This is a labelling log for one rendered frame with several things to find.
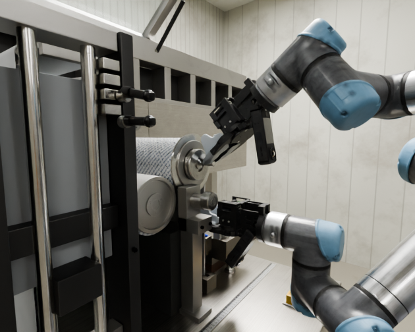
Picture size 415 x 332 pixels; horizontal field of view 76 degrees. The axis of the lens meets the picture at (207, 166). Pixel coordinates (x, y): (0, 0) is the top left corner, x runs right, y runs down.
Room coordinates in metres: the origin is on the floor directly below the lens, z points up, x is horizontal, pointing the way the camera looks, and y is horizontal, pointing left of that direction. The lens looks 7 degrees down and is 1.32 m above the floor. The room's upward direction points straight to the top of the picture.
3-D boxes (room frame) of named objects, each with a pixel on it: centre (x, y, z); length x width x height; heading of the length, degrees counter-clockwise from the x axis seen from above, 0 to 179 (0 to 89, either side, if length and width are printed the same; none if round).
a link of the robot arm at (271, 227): (0.57, -0.15, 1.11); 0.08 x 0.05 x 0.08; 144
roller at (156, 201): (0.61, 0.21, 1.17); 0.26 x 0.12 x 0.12; 54
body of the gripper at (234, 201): (0.62, -0.09, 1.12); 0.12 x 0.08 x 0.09; 54
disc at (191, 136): (0.63, 0.04, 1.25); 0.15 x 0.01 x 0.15; 144
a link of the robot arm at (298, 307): (0.51, -0.22, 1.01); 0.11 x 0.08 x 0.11; 10
